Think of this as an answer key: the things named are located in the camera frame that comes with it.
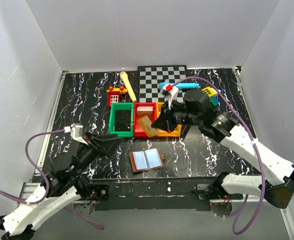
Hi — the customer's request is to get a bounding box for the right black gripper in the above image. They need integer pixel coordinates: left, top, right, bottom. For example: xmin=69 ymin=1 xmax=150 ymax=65
xmin=150 ymin=99 xmax=201 ymax=134

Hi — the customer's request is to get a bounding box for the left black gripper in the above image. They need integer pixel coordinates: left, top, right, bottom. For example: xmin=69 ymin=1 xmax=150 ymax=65
xmin=72 ymin=130 xmax=124 ymax=177

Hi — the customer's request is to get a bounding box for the brown leather card holder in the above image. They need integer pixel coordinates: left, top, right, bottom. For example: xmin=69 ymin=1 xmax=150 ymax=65
xmin=129 ymin=148 xmax=166 ymax=173

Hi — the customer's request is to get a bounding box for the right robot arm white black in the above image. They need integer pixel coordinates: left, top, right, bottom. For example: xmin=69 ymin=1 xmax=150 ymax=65
xmin=152 ymin=85 xmax=294 ymax=209

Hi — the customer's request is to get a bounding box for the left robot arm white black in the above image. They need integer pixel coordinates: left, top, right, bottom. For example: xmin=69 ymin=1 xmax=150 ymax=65
xmin=0 ymin=131 xmax=124 ymax=240

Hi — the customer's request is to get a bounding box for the card stack in red bin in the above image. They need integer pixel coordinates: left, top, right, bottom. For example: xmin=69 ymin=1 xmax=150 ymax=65
xmin=136 ymin=105 xmax=154 ymax=117

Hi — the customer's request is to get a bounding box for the black card in green bin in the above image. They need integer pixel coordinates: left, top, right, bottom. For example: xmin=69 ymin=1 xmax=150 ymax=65
xmin=114 ymin=110 xmax=131 ymax=132

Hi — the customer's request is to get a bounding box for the yellow plastic bin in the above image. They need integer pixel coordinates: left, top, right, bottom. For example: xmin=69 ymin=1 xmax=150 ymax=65
xmin=156 ymin=102 xmax=182 ymax=138

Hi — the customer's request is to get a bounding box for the black silver microphone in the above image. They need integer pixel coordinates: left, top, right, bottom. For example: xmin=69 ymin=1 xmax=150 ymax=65
xmin=180 ymin=125 xmax=191 ymax=140

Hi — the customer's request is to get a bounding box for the red plastic bin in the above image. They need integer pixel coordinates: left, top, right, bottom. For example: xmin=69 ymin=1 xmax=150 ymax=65
xmin=133 ymin=102 xmax=158 ymax=138

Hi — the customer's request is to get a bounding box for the green plastic bin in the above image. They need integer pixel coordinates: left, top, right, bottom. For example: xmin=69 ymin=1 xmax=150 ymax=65
xmin=108 ymin=102 xmax=134 ymax=138

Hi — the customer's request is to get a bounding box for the blue toy microphone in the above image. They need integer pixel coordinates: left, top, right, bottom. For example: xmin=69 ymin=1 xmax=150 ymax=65
xmin=158 ymin=81 xmax=200 ymax=90

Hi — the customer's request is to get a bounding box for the checkered chess board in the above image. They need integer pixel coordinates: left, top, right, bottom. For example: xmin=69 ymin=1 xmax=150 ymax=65
xmin=137 ymin=65 xmax=187 ymax=103

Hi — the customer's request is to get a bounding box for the red toy block house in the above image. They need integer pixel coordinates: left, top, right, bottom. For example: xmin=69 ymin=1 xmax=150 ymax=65
xmin=106 ymin=85 xmax=128 ymax=109

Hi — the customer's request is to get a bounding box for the yellow green block toy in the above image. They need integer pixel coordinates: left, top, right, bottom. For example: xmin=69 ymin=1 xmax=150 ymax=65
xmin=201 ymin=86 xmax=220 ymax=108

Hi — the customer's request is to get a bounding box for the beige toy microphone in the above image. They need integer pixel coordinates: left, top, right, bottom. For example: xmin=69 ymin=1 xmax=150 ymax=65
xmin=119 ymin=71 xmax=137 ymax=103

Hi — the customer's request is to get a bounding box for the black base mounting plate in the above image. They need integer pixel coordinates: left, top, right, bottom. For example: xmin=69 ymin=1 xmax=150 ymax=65
xmin=64 ymin=176 xmax=245 ymax=212

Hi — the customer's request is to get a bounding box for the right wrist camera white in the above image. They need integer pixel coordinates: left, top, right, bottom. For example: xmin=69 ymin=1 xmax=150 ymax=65
xmin=160 ymin=83 xmax=179 ymax=110

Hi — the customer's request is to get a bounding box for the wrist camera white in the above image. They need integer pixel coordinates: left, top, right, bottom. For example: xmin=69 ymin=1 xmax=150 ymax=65
xmin=70 ymin=123 xmax=86 ymax=144
xmin=160 ymin=83 xmax=179 ymax=110

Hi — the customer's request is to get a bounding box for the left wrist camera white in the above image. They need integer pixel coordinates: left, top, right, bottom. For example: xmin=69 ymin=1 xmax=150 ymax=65
xmin=70 ymin=123 xmax=86 ymax=144

